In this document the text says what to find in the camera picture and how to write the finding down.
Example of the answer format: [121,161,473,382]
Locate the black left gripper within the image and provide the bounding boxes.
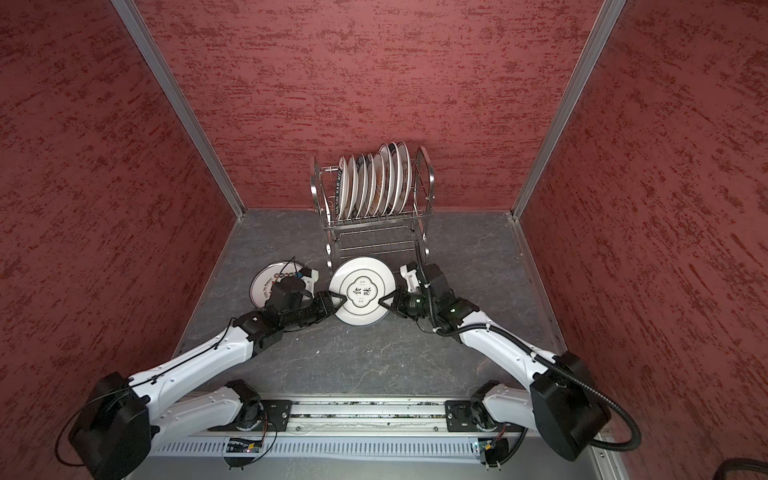
[282,290,348,330]

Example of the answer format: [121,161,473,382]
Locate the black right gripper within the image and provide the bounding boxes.
[377,285,438,321]

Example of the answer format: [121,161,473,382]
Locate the white plate black emblem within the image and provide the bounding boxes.
[329,257,396,326]

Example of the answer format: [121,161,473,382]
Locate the stainless steel dish rack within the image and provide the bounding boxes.
[310,143,436,271]

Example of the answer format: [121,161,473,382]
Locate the white plate red characters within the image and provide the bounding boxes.
[249,260,305,308]

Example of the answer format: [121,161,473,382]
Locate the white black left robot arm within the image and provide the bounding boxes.
[67,276,347,479]

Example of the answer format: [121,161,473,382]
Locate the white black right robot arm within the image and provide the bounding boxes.
[378,263,611,461]

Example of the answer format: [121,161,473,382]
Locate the white plate leftmost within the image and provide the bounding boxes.
[337,157,354,221]

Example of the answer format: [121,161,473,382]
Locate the left small circuit board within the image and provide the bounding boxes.
[225,438,264,455]

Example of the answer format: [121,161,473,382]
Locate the small circuit board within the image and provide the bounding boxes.
[476,438,510,468]
[225,438,264,455]

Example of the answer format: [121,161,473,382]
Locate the right small circuit board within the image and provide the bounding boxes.
[476,438,510,468]

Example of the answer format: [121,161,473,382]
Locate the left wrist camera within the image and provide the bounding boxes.
[295,266,319,296]

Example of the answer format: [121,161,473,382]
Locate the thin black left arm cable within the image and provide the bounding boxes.
[53,256,301,468]

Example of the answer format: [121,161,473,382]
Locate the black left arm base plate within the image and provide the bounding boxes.
[233,399,293,432]

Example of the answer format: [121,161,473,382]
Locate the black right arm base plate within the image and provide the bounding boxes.
[444,400,499,433]

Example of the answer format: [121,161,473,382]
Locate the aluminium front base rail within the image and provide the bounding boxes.
[101,394,625,463]

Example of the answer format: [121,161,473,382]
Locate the aluminium left corner post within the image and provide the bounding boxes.
[111,0,247,222]

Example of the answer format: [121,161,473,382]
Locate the aluminium corner post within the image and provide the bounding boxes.
[111,0,247,222]
[511,0,626,222]

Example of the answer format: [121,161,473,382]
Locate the black corrugated right cable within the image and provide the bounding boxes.
[413,239,643,454]

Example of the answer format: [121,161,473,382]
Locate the aluminium right corner post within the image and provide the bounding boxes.
[511,0,626,222]

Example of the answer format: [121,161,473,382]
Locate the black cable bottom right corner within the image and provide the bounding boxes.
[711,457,768,480]

